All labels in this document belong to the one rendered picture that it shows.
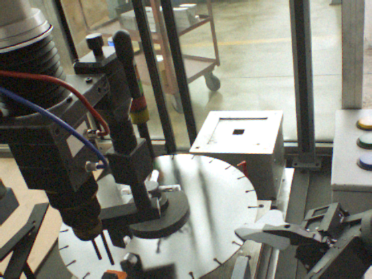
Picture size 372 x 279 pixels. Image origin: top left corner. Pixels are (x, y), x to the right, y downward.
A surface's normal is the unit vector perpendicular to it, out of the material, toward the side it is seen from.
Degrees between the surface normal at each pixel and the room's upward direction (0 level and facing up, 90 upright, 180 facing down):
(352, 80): 90
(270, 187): 90
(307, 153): 90
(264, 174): 90
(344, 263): 61
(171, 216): 5
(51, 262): 0
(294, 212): 0
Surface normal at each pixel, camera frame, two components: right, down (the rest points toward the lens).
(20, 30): 0.62, 0.06
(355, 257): 0.33, -0.07
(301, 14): -0.29, 0.54
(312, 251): -0.50, 0.51
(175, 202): -0.08, -0.85
